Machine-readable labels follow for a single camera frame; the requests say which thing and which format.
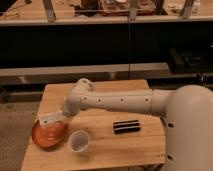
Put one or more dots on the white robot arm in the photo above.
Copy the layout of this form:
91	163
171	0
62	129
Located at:
187	113

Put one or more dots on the cluttered items on bench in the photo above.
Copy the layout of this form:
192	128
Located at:
115	7

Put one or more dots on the long wooden shelf bench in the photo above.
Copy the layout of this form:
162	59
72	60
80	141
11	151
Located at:
61	12

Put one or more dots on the black case on shelf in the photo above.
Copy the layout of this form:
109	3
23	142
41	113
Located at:
190	61

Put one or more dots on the wooden table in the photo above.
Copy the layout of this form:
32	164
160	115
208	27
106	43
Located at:
106	149

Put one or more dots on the clear plastic cup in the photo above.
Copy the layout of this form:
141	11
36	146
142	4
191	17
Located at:
78	142

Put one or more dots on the orange ceramic bowl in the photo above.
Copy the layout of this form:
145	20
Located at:
50	136

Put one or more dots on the black striped eraser block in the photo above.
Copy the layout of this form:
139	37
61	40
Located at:
126	126

